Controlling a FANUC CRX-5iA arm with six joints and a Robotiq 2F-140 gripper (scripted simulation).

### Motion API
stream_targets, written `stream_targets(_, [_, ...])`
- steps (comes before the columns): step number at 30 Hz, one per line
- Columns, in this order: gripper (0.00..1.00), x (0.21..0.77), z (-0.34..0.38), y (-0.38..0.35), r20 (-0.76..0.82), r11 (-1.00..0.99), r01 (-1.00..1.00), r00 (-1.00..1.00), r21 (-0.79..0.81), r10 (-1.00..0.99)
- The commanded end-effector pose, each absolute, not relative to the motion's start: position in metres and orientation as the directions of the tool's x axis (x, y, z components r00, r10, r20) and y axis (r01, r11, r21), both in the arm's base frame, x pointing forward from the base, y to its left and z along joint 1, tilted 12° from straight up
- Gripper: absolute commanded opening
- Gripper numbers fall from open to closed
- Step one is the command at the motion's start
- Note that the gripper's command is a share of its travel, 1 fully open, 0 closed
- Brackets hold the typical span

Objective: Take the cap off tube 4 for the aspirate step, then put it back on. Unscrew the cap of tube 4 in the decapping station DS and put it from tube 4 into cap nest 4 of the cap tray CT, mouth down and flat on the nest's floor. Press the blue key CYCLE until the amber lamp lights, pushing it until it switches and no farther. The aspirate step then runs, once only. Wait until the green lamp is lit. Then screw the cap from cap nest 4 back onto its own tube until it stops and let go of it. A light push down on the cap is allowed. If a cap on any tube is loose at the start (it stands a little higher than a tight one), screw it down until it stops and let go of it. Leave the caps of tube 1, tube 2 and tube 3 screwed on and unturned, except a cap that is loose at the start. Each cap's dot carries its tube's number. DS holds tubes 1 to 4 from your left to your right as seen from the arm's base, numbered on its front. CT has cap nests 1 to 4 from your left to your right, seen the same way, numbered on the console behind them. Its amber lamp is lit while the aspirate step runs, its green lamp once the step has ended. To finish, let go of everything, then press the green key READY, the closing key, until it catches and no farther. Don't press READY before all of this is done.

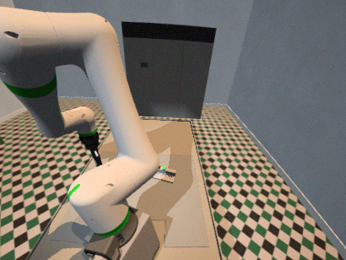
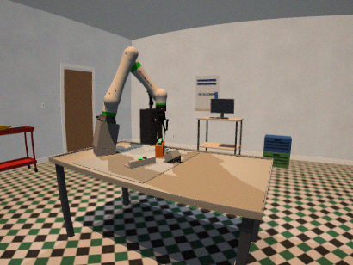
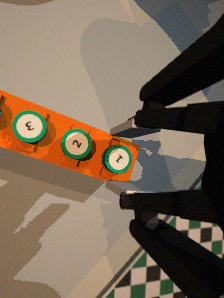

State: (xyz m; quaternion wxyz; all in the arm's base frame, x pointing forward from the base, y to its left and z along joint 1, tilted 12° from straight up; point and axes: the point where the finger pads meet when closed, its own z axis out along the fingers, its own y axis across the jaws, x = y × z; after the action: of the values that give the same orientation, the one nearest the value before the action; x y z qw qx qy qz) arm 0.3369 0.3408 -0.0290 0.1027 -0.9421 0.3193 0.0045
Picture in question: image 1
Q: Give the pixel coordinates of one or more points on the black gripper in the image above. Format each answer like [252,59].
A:
[94,151]

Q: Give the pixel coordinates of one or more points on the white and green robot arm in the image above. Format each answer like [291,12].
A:
[32,44]

